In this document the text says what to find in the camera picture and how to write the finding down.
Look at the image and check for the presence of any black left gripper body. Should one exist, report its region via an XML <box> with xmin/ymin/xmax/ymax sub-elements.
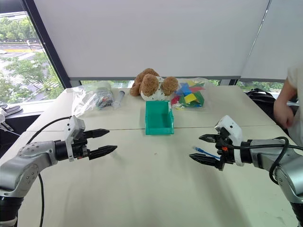
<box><xmin>71</xmin><ymin>131</ymin><xmax>90</xmax><ymax>161</ymax></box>

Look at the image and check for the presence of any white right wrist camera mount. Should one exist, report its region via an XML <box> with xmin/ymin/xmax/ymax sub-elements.
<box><xmin>214</xmin><ymin>115</ymin><xmax>244</xmax><ymax>167</ymax></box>

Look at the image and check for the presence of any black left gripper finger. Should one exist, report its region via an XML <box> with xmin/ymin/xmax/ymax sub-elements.
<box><xmin>88</xmin><ymin>145</ymin><xmax>118</xmax><ymax>161</ymax></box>
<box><xmin>84</xmin><ymin>129</ymin><xmax>110</xmax><ymax>140</ymax></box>

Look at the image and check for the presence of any black object on windowsill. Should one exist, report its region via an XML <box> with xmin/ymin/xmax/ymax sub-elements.
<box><xmin>0</xmin><ymin>105</ymin><xmax>23</xmax><ymax>118</ymax></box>

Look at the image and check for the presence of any blue pen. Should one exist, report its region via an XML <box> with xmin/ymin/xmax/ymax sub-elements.
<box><xmin>193</xmin><ymin>146</ymin><xmax>221</xmax><ymax>159</ymax></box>

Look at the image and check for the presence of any bag of colourful blocks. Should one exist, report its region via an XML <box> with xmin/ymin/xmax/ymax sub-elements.
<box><xmin>170</xmin><ymin>77</ymin><xmax>214</xmax><ymax>110</ymax></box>

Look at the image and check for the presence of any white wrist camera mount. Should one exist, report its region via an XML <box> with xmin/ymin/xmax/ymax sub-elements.
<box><xmin>64</xmin><ymin>115</ymin><xmax>86</xmax><ymax>162</ymax></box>
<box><xmin>214</xmin><ymin>115</ymin><xmax>244</xmax><ymax>167</ymax></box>

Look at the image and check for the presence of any person in white shirt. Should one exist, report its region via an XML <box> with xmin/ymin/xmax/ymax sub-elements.
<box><xmin>273</xmin><ymin>61</ymin><xmax>303</xmax><ymax>145</ymax></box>

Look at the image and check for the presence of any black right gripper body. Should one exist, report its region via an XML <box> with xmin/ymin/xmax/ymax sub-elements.
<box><xmin>214</xmin><ymin>127</ymin><xmax>236</xmax><ymax>171</ymax></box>

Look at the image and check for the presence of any green plastic bin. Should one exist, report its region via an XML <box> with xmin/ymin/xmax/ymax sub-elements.
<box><xmin>144</xmin><ymin>100</ymin><xmax>175</xmax><ymax>136</ymax></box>

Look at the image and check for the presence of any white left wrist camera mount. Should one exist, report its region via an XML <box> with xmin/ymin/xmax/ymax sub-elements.
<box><xmin>64</xmin><ymin>115</ymin><xmax>86</xmax><ymax>162</ymax></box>

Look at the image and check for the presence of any brown plush toy dog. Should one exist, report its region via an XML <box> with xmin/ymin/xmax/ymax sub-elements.
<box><xmin>129</xmin><ymin>68</ymin><xmax>179</xmax><ymax>102</ymax></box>

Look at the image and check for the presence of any clear bag of small items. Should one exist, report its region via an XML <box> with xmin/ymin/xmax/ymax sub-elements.
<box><xmin>71</xmin><ymin>81</ymin><xmax>114</xmax><ymax>118</ymax></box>

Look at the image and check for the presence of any black backpack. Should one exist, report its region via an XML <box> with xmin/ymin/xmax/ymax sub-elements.
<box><xmin>245</xmin><ymin>88</ymin><xmax>299</xmax><ymax>135</ymax></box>

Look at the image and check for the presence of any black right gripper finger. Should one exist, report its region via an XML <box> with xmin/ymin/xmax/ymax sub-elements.
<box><xmin>188</xmin><ymin>153</ymin><xmax>225</xmax><ymax>171</ymax></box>
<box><xmin>198</xmin><ymin>134</ymin><xmax>221</xmax><ymax>143</ymax></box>

